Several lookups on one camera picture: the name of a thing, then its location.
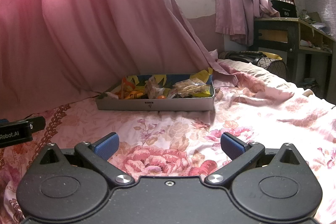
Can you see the orange sausage snack packet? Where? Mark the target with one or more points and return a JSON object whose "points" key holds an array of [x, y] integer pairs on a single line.
{"points": [[129, 90]]}

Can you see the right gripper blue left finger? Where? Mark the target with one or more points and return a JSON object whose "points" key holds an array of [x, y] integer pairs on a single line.
{"points": [[95, 156]]}

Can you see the dark wooden side table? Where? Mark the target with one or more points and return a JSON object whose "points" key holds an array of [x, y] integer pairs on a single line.
{"points": [[309, 52]]}

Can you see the tied purple curtain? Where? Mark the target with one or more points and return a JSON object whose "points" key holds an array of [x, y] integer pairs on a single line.
{"points": [[235, 18]]}

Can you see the grey snack tray box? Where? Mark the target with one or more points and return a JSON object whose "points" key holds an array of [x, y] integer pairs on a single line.
{"points": [[108, 100]]}

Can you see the black box on table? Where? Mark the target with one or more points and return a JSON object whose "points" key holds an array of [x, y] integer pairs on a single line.
{"points": [[286, 9]]}

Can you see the large pink curtain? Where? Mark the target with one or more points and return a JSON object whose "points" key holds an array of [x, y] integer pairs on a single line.
{"points": [[54, 52]]}

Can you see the black handbag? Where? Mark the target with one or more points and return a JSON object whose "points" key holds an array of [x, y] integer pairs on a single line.
{"points": [[269, 61]]}

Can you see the clear bag of crackers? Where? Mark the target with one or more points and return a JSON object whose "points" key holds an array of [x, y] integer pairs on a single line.
{"points": [[192, 88]]}

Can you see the pink floral bed sheet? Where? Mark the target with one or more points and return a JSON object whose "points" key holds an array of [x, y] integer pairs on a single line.
{"points": [[262, 108]]}

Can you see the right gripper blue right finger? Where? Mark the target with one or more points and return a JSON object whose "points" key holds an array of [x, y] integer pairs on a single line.
{"points": [[243, 156]]}

